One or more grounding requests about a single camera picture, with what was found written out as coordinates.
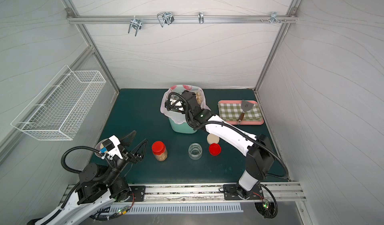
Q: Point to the white wire basket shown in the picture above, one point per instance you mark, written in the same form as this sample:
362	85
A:
58	111

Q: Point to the white slotted cable duct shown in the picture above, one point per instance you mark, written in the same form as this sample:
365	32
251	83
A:
198	208

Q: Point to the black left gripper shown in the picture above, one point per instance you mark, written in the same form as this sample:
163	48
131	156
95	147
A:
130	154

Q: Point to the green white checkered cloth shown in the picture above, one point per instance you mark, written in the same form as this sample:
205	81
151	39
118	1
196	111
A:
232	112

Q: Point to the metal hook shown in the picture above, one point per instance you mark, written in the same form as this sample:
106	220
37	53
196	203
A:
201	18
135	25
165	18
273	19

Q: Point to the pink white plastic bin bag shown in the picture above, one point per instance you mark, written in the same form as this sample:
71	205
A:
175	114

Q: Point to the steel spatula wooden handle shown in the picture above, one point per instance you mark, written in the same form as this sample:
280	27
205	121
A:
245	107

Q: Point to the aluminium crossbar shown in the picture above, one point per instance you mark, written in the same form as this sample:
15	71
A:
179	19

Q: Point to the beige jar lid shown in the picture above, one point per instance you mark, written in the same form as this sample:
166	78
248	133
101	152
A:
213	139

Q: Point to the grey bowl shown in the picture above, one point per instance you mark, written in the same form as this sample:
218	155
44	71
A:
98	147

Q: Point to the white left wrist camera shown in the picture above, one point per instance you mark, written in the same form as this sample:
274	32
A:
109	148

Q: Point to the glass peanut jar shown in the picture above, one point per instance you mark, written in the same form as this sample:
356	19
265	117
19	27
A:
195	151

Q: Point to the pink plastic tray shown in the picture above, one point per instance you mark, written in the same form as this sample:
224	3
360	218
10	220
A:
246	122

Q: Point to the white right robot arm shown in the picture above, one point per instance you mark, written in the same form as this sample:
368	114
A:
261	161

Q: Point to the mint green trash bin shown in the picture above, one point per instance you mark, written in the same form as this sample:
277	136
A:
183	128

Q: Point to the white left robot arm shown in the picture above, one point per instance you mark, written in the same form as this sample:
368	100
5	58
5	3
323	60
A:
102	192

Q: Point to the red jar lid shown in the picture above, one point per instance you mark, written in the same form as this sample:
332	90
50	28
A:
214	149

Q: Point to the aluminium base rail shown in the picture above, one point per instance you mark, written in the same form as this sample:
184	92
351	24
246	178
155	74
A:
214	193

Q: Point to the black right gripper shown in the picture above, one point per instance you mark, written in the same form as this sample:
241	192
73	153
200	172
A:
186	98

